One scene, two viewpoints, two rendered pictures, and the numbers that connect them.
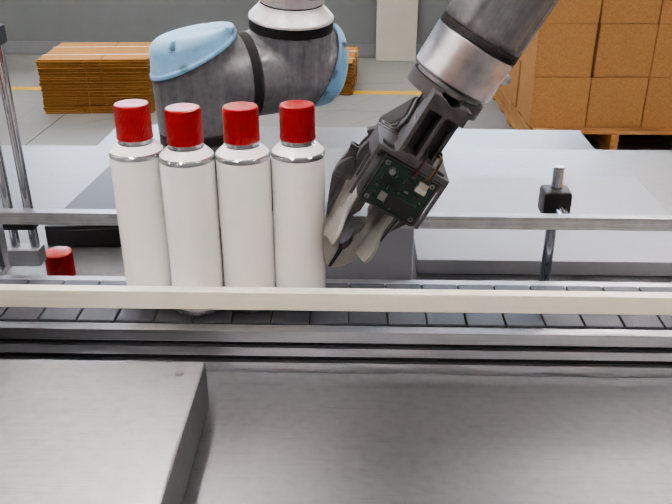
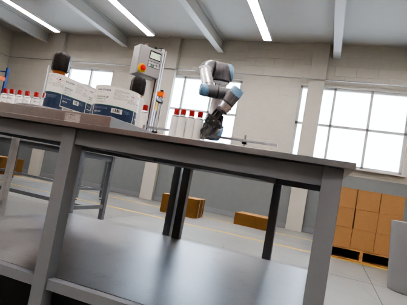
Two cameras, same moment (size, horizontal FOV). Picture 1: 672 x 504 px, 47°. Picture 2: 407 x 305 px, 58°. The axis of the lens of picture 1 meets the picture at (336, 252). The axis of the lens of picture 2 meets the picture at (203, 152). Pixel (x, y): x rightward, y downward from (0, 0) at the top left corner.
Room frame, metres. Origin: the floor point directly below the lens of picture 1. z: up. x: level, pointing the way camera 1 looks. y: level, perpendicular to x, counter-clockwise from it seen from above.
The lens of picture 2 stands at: (-1.33, -0.65, 0.71)
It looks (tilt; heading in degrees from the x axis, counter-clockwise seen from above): 4 degrees up; 17
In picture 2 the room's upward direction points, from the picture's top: 10 degrees clockwise
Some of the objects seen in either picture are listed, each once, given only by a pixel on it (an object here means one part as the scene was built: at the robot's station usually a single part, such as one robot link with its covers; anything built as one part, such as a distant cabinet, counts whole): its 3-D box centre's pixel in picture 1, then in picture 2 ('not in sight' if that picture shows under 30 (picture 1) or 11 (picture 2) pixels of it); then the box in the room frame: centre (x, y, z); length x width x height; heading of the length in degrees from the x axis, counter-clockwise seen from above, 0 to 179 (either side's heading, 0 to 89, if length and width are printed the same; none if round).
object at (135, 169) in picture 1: (143, 205); (174, 125); (0.71, 0.19, 0.98); 0.05 x 0.05 x 0.20
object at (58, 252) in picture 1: (59, 263); not in sight; (0.85, 0.34, 0.85); 0.03 x 0.03 x 0.03
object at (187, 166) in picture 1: (191, 211); (180, 126); (0.69, 0.14, 0.98); 0.05 x 0.05 x 0.20
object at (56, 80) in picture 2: not in sight; (57, 81); (0.11, 0.58, 1.04); 0.09 x 0.09 x 0.29
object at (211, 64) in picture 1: (201, 77); not in sight; (1.04, 0.18, 1.03); 0.13 x 0.12 x 0.14; 117
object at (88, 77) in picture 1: (105, 76); (183, 205); (4.74, 1.41, 0.16); 0.64 x 0.53 x 0.31; 92
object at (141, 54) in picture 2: not in sight; (146, 63); (0.79, 0.50, 1.38); 0.17 x 0.10 x 0.19; 144
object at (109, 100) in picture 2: not in sight; (115, 106); (0.11, 0.24, 0.95); 0.20 x 0.20 x 0.14
